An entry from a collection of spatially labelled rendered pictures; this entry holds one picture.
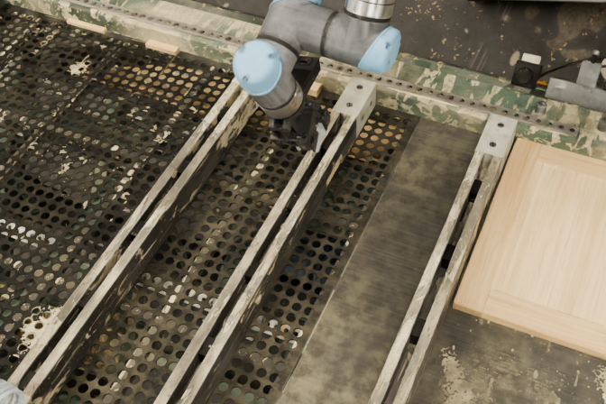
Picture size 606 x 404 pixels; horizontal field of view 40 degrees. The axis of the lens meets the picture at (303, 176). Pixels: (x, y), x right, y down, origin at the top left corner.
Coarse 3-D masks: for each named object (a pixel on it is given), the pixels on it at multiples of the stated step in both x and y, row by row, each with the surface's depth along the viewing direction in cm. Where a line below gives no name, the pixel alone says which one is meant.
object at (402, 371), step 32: (512, 128) 183; (480, 160) 177; (480, 192) 171; (448, 224) 165; (448, 256) 161; (448, 288) 155; (416, 320) 151; (416, 352) 146; (384, 384) 142; (416, 384) 146
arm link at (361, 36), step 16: (352, 0) 126; (368, 0) 124; (384, 0) 124; (336, 16) 129; (352, 16) 126; (368, 16) 125; (384, 16) 126; (336, 32) 128; (352, 32) 127; (368, 32) 126; (384, 32) 127; (320, 48) 130; (336, 48) 129; (352, 48) 128; (368, 48) 127; (384, 48) 126; (352, 64) 130; (368, 64) 128; (384, 64) 127
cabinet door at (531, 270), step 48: (528, 144) 187; (528, 192) 178; (576, 192) 177; (480, 240) 169; (528, 240) 169; (576, 240) 169; (480, 288) 161; (528, 288) 161; (576, 288) 161; (576, 336) 153
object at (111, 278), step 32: (224, 96) 193; (224, 128) 186; (192, 160) 179; (160, 192) 174; (192, 192) 179; (128, 224) 168; (160, 224) 169; (128, 256) 162; (96, 288) 161; (128, 288) 164; (64, 320) 153; (96, 320) 156; (32, 352) 148; (64, 352) 148; (32, 384) 144
